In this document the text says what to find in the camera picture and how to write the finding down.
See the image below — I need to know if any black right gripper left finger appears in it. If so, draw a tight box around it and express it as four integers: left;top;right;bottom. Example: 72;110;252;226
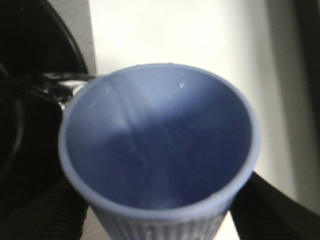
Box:
0;177;88;240

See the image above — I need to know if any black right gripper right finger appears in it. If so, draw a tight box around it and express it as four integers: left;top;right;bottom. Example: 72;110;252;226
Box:
230;173;320;240

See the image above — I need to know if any light blue ribbed cup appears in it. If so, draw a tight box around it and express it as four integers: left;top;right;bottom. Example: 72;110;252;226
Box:
58;63;261;240

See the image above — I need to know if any blue saucepan with handle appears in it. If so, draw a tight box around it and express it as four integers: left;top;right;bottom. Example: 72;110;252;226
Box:
0;0;91;220

